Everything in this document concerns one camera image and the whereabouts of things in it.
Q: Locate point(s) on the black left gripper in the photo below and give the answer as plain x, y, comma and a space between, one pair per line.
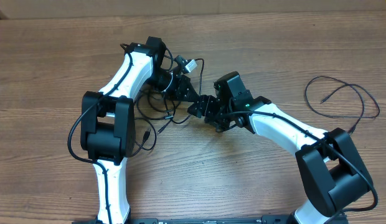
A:
184, 83

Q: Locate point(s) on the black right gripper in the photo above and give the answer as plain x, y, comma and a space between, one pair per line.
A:
205, 106

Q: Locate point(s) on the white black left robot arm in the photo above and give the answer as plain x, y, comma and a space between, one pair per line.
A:
108, 122

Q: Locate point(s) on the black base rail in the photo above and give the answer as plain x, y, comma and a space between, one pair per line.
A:
265, 219

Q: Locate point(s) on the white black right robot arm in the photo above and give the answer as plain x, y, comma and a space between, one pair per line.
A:
334, 176

